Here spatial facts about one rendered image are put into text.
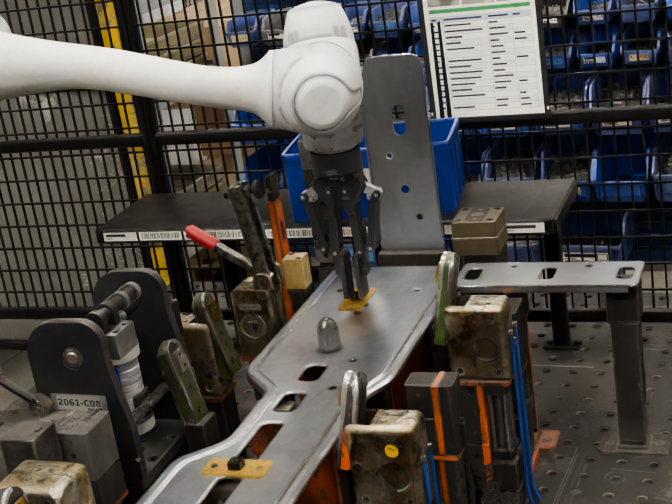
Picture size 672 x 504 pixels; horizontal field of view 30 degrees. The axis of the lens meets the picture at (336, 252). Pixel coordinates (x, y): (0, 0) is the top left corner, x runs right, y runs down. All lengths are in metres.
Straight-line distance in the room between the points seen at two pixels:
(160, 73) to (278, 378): 0.45
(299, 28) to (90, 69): 0.30
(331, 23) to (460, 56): 0.60
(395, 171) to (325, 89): 0.55
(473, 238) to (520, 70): 0.37
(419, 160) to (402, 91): 0.12
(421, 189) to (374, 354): 0.43
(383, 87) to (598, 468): 0.70
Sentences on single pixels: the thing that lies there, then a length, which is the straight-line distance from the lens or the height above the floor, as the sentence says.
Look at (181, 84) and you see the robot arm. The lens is 1.69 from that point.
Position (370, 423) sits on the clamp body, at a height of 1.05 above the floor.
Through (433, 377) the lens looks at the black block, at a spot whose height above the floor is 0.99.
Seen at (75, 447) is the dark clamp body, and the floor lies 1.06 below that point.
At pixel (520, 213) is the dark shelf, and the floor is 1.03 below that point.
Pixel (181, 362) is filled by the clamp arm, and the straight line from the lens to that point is 1.67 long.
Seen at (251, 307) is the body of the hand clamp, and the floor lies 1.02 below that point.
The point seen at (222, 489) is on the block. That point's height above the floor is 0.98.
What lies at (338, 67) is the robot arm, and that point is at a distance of 1.61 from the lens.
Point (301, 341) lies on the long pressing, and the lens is 1.86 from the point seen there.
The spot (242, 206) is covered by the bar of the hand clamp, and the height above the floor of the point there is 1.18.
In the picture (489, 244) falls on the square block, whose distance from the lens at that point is 2.08.
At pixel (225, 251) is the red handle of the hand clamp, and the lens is 1.96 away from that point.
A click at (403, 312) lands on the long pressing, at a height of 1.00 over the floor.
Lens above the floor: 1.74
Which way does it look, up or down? 20 degrees down
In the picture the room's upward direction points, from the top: 9 degrees counter-clockwise
